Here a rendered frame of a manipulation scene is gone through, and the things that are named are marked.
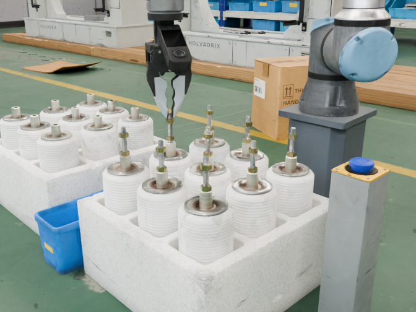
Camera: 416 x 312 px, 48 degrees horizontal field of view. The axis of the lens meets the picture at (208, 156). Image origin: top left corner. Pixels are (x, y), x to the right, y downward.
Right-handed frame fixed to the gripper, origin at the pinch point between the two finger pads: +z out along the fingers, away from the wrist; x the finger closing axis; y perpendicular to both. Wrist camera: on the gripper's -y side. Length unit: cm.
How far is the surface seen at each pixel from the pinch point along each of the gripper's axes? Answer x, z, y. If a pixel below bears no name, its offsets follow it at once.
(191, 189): -1.2, 12.7, -12.2
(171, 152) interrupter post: 0.0, 8.9, -0.4
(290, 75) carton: -64, 9, 72
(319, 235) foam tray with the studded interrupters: -24.9, 21.9, -21.8
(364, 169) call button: -24.4, 2.7, -34.3
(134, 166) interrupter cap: 8.8, 9.7, -4.0
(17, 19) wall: 79, 24, 673
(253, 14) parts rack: -223, 13, 497
